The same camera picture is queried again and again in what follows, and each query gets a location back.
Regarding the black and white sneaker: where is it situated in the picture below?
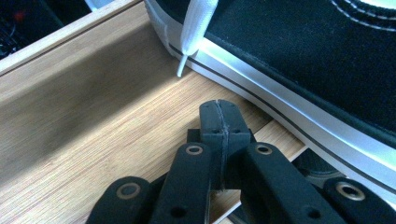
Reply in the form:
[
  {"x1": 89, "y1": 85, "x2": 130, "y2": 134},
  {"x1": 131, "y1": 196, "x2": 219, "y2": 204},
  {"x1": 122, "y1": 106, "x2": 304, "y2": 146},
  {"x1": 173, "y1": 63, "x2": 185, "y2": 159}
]
[{"x1": 143, "y1": 0, "x2": 396, "y2": 206}]

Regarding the wooden three-tier shoe rack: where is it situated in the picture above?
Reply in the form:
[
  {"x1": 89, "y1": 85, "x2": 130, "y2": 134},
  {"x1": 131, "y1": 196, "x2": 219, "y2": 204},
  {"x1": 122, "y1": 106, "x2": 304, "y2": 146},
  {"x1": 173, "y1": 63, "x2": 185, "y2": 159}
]
[{"x1": 0, "y1": 0, "x2": 309, "y2": 224}]

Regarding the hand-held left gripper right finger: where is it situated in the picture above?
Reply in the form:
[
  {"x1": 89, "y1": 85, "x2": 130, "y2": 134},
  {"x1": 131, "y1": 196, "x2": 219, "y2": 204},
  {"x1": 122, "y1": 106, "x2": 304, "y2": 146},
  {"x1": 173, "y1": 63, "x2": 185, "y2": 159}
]
[{"x1": 219, "y1": 100, "x2": 251, "y2": 190}]

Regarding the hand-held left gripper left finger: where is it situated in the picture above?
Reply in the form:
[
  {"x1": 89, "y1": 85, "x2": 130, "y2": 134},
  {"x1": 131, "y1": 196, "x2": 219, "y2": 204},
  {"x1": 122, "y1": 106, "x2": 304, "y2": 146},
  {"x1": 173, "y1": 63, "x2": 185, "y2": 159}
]
[{"x1": 199, "y1": 99, "x2": 227, "y2": 190}]

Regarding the dark equipment with red light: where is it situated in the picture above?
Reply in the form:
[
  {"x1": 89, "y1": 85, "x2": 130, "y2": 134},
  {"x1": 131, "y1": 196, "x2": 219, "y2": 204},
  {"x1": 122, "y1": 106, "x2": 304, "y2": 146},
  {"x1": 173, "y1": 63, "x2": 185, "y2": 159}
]
[{"x1": 0, "y1": 0, "x2": 92, "y2": 61}]

